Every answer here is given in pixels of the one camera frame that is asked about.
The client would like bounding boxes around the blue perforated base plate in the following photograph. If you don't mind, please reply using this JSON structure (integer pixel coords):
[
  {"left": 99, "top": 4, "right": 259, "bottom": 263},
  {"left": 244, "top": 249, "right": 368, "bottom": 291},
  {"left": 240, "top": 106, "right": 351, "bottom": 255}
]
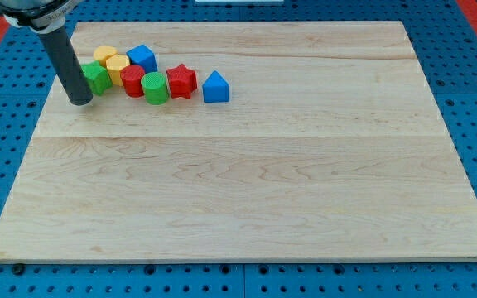
[{"left": 0, "top": 0, "right": 477, "bottom": 297}]

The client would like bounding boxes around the yellow hexagon block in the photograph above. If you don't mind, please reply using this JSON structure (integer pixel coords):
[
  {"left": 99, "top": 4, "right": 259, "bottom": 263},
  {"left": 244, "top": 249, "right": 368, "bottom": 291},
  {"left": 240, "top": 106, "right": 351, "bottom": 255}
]
[{"left": 106, "top": 54, "right": 130, "bottom": 86}]

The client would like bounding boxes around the blue triangle block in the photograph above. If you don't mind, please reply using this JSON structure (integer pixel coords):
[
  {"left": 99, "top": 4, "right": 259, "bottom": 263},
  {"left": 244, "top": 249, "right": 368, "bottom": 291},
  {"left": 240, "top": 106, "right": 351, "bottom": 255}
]
[{"left": 202, "top": 70, "right": 229, "bottom": 103}]

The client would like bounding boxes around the green cylinder block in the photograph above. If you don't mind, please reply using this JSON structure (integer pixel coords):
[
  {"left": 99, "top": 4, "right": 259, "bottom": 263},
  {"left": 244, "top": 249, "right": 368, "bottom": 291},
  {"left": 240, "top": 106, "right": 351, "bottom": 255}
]
[{"left": 141, "top": 72, "right": 169, "bottom": 105}]

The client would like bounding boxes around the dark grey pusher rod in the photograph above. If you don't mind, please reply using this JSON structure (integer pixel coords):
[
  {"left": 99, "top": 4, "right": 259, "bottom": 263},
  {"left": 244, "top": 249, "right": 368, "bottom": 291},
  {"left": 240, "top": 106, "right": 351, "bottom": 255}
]
[{"left": 39, "top": 26, "right": 93, "bottom": 106}]

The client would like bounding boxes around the red cylinder block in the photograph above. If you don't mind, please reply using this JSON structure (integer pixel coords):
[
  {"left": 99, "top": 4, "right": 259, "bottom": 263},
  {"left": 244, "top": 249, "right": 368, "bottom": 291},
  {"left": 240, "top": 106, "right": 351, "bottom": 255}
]
[{"left": 120, "top": 65, "right": 145, "bottom": 98}]

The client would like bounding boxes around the red star block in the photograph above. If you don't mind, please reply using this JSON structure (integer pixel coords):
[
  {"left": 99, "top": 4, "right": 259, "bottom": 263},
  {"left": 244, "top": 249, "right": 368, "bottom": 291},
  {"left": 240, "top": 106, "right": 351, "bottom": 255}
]
[{"left": 166, "top": 64, "right": 198, "bottom": 99}]

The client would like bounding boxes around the yellow cylinder block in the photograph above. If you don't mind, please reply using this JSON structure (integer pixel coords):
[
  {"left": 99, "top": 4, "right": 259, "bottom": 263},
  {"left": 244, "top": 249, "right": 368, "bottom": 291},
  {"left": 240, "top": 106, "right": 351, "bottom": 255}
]
[{"left": 93, "top": 46, "right": 118, "bottom": 67}]

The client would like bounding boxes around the green star block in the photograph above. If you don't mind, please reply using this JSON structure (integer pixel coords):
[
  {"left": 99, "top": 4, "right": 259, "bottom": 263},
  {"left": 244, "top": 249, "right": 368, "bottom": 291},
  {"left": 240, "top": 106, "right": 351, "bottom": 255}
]
[{"left": 81, "top": 61, "right": 113, "bottom": 96}]

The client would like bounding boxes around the light wooden board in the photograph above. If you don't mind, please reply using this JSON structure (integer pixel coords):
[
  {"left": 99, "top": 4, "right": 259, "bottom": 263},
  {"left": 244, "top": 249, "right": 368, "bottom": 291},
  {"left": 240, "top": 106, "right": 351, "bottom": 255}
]
[{"left": 0, "top": 21, "right": 477, "bottom": 264}]

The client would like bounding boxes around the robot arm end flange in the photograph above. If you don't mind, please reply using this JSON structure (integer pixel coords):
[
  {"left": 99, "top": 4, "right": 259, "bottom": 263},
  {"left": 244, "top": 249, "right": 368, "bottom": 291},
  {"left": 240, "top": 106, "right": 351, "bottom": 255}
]
[{"left": 0, "top": 0, "right": 82, "bottom": 34}]

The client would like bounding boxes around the blue cube block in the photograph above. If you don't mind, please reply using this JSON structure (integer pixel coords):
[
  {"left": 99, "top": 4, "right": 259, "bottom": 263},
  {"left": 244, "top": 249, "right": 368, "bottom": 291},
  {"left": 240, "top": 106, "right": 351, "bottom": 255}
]
[{"left": 127, "top": 45, "right": 158, "bottom": 73}]

